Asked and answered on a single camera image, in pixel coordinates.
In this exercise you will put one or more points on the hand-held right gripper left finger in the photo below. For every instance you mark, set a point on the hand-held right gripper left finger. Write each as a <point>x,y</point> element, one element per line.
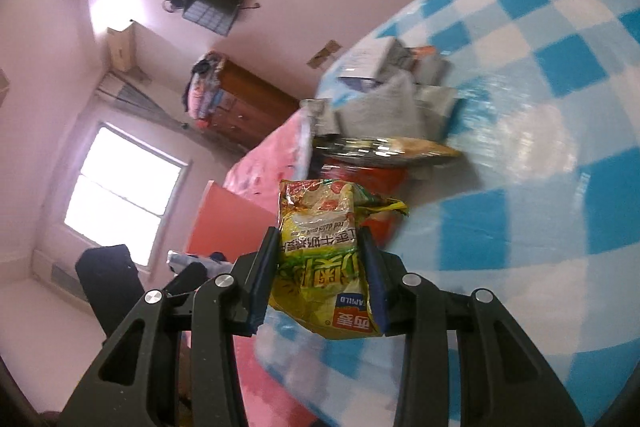
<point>260,297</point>

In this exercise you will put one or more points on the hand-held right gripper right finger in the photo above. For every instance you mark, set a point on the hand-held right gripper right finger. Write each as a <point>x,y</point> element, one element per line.
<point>378,297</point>

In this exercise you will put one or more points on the green yellow cereal packet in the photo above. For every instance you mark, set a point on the green yellow cereal packet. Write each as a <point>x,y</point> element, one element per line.
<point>320,257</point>

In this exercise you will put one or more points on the bright window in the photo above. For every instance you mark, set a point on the bright window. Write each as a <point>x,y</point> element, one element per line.
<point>120,197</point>

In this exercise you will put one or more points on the pink heart print bedspread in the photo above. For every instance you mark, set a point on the pink heart print bedspread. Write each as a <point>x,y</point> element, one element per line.
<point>270,157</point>

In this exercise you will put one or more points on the yellow biscuit packet clear wrapper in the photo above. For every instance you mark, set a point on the yellow biscuit packet clear wrapper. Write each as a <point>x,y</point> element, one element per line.
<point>415,148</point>

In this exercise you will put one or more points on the white plastic pouch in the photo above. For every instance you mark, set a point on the white plastic pouch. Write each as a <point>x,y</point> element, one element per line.
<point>380,109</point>

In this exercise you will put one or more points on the brown wooden cabinet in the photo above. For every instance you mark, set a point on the brown wooden cabinet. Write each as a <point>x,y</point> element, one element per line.
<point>250,107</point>

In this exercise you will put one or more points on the grey net curtain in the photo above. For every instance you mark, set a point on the grey net curtain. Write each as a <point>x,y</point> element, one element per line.
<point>140,99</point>

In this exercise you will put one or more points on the blue white checkered tablecloth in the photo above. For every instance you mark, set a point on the blue white checkered tablecloth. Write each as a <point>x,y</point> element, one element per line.
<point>525,157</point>

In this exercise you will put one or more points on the pile of folded clothes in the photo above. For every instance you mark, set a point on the pile of folded clothes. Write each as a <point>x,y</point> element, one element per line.
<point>205,92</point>

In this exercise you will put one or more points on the wooden curtain pelmet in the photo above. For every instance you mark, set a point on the wooden curtain pelmet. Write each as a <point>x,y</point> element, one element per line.
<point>120,49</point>

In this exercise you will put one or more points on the white blue milk carton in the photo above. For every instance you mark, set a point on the white blue milk carton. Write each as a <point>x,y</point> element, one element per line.
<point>370,57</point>

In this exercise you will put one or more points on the wall socket strip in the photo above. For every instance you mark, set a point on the wall socket strip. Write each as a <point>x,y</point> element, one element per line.
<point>324,55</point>

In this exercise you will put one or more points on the dark wall router box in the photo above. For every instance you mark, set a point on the dark wall router box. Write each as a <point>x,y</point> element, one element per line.
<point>177,0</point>

